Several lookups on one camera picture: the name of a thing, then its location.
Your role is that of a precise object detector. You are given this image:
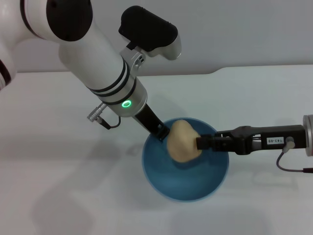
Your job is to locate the left wrist camera housing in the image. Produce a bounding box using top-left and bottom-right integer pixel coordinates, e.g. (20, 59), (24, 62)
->
(118, 5), (182, 74)

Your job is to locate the egg yolk pastry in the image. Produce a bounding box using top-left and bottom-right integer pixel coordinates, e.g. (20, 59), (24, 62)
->
(166, 119), (202, 164)

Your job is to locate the blue bowl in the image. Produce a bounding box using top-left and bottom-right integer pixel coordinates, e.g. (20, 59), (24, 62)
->
(141, 117), (230, 202)

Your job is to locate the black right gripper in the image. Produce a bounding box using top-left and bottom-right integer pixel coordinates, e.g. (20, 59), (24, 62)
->
(195, 124), (306, 157)

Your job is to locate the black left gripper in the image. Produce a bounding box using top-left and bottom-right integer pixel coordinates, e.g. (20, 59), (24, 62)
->
(133, 103), (171, 143)

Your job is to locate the left arm connector cable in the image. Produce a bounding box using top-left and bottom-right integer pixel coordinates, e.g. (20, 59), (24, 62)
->
(86, 102), (122, 129)

